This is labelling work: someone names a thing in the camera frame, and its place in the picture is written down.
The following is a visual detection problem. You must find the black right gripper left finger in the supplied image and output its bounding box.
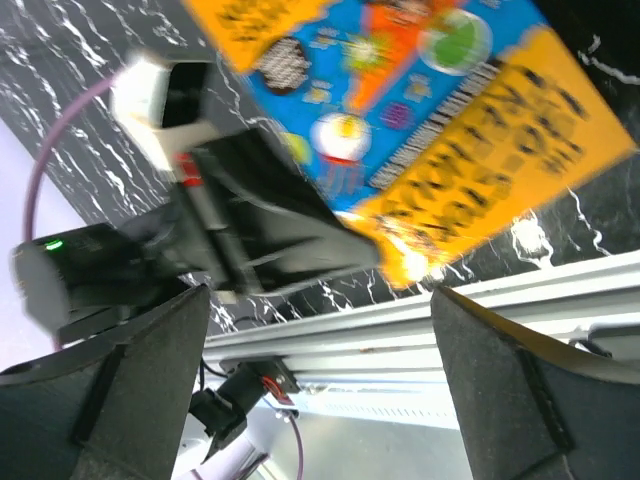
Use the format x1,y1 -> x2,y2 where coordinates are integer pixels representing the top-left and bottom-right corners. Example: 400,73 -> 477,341
1,286 -> 209,480

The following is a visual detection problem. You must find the slotted grey cable duct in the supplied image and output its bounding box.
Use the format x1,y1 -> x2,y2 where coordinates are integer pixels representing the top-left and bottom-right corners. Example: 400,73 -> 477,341
294,391 -> 459,430

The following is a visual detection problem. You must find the aluminium rail frame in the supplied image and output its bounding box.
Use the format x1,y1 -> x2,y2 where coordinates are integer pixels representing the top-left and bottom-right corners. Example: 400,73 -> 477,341
203,252 -> 639,384

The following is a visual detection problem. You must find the yellow 130-storey treehouse book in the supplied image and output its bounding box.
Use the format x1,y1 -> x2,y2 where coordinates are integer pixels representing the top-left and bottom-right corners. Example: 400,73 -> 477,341
186,1 -> 639,288

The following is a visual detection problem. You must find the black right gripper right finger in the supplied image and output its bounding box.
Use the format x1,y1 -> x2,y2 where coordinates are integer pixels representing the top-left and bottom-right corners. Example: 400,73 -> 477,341
431,288 -> 639,479

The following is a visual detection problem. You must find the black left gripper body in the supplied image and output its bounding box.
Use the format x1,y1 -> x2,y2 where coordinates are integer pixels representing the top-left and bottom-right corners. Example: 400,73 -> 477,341
9,52 -> 281,336

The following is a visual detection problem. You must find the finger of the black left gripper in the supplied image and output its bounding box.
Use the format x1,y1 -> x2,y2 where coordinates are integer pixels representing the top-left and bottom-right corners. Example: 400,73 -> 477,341
199,129 -> 380,295

